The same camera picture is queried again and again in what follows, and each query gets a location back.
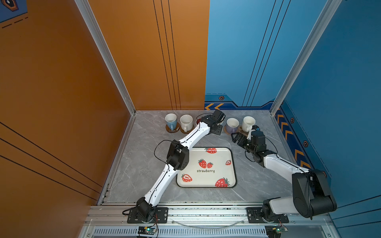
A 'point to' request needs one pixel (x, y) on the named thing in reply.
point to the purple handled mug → (232, 124)
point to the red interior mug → (198, 121)
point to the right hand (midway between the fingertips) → (235, 137)
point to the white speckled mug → (186, 122)
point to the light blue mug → (223, 123)
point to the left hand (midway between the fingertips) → (216, 128)
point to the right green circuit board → (274, 231)
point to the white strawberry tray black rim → (209, 167)
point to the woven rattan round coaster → (225, 130)
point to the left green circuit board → (146, 230)
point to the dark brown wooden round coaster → (176, 130)
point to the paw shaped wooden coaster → (240, 130)
